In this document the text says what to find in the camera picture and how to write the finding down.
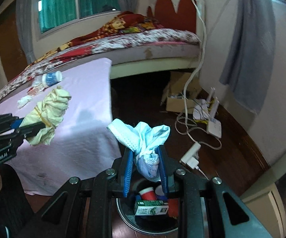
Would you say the paper cup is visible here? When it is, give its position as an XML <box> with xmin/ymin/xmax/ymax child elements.
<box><xmin>138</xmin><ymin>187</ymin><xmax>157</xmax><ymax>201</ymax></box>

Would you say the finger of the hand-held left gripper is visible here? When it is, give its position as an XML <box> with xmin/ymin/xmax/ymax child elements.
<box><xmin>8</xmin><ymin>121</ymin><xmax>55</xmax><ymax>142</ymax></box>
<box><xmin>0</xmin><ymin>113</ymin><xmax>25</xmax><ymax>135</ymax></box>

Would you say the white router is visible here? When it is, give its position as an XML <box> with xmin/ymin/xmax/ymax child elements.
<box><xmin>206</xmin><ymin>87</ymin><xmax>222</xmax><ymax>138</ymax></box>

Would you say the red plastic bag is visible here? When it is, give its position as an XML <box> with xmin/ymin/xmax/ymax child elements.
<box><xmin>168</xmin><ymin>198</ymin><xmax>179</xmax><ymax>217</ymax></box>

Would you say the bed with floral sheet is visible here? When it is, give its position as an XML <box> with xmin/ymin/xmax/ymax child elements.
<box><xmin>0</xmin><ymin>27</ymin><xmax>200</xmax><ymax>105</ymax></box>

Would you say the brown wooden door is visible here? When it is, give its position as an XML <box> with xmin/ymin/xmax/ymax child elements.
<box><xmin>0</xmin><ymin>5</ymin><xmax>28</xmax><ymax>82</ymax></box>

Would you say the blue paper bowl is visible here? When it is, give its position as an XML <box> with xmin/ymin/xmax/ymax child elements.
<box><xmin>155</xmin><ymin>185</ymin><xmax>168</xmax><ymax>200</ymax></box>

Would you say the thick white cable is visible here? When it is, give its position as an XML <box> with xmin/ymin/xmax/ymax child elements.
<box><xmin>183</xmin><ymin>0</ymin><xmax>207</xmax><ymax>119</ymax></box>

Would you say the cardboard box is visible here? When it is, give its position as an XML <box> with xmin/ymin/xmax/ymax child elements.
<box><xmin>161</xmin><ymin>71</ymin><xmax>203</xmax><ymax>113</ymax></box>

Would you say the beige cabinet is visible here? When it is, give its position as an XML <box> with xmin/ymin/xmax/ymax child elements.
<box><xmin>240</xmin><ymin>159</ymin><xmax>286</xmax><ymax>238</ymax></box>

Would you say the white crumpled tissue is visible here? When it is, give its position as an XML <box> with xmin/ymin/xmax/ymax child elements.
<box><xmin>17</xmin><ymin>96</ymin><xmax>32</xmax><ymax>109</ymax></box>

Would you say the green and white box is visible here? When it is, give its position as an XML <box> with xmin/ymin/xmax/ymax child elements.
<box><xmin>134</xmin><ymin>200</ymin><xmax>169</xmax><ymax>216</ymax></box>

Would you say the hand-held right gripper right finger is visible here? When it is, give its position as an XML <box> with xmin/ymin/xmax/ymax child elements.
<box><xmin>158</xmin><ymin>145</ymin><xmax>274</xmax><ymax>238</ymax></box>

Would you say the white floor cable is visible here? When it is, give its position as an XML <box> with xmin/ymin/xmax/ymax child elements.
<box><xmin>175</xmin><ymin>114</ymin><xmax>223</xmax><ymax>152</ymax></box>

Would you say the white power adapter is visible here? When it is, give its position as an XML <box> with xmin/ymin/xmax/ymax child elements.
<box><xmin>180</xmin><ymin>142</ymin><xmax>202</xmax><ymax>170</ymax></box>

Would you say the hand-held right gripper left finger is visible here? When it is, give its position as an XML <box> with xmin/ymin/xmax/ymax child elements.
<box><xmin>21</xmin><ymin>146</ymin><xmax>135</xmax><ymax>238</ymax></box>

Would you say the large window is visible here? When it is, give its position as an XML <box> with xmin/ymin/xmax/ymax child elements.
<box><xmin>35</xmin><ymin>0</ymin><xmax>121</xmax><ymax>39</ymax></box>

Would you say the pink floral tablecloth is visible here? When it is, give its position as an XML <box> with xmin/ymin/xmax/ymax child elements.
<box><xmin>0</xmin><ymin>58</ymin><xmax>122</xmax><ymax>196</ymax></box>

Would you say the light blue face mask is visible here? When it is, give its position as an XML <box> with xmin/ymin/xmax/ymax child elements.
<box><xmin>107</xmin><ymin>119</ymin><xmax>171</xmax><ymax>182</ymax></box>

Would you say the black trash bin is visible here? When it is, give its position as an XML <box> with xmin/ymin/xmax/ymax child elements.
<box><xmin>116</xmin><ymin>177</ymin><xmax>181</xmax><ymax>236</ymax></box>

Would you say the white bottle with blue label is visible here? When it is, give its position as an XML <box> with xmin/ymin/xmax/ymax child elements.
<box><xmin>42</xmin><ymin>71</ymin><xmax>63</xmax><ymax>88</ymax></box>

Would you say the red patterned blanket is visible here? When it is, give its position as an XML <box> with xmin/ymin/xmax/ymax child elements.
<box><xmin>25</xmin><ymin>11</ymin><xmax>164</xmax><ymax>66</ymax></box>

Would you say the cream cloth with rubber bands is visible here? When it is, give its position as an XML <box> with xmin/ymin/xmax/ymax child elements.
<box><xmin>21</xmin><ymin>85</ymin><xmax>72</xmax><ymax>146</ymax></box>

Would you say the clear plastic wrapper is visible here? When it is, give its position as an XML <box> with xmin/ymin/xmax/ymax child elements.
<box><xmin>27</xmin><ymin>84</ymin><xmax>45</xmax><ymax>95</ymax></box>

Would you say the white network box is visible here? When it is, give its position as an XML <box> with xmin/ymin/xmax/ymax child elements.
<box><xmin>193</xmin><ymin>99</ymin><xmax>209</xmax><ymax>121</ymax></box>

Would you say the red and white headboard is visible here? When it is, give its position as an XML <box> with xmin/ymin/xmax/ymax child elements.
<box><xmin>147</xmin><ymin>0</ymin><xmax>205</xmax><ymax>34</ymax></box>

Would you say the person's dark clothing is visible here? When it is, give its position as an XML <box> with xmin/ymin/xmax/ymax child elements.
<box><xmin>0</xmin><ymin>164</ymin><xmax>35</xmax><ymax>238</ymax></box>

